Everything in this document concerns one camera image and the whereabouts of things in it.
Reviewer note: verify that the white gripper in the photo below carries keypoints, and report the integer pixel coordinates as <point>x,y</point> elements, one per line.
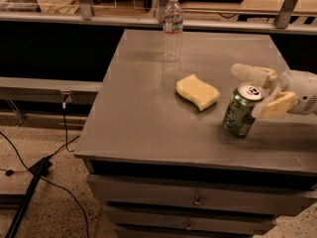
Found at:
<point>301,89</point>

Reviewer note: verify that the green soda can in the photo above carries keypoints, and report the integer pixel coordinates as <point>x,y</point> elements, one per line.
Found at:
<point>238,118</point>

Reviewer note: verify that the yellow sponge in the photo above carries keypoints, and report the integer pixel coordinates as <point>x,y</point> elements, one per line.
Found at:
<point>202,94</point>

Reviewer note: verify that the clear plastic water bottle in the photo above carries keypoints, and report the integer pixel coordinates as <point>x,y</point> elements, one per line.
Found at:
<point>172,25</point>

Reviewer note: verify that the grey drawer cabinet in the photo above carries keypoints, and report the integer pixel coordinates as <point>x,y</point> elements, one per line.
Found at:
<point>149,151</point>

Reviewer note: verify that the grey metal bench beam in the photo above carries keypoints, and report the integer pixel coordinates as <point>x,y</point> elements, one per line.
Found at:
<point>48,90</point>

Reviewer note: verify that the black floor bar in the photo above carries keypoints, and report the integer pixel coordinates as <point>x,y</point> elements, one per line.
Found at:
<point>38,170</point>

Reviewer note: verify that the grey metal rail frame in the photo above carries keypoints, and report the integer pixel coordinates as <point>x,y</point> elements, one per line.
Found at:
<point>276,16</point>

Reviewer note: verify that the top drawer metal handle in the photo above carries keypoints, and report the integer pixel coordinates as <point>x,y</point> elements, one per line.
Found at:
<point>197,201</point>

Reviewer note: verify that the drawer metal handle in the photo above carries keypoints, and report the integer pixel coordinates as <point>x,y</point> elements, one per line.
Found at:
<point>197,201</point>
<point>188,227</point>

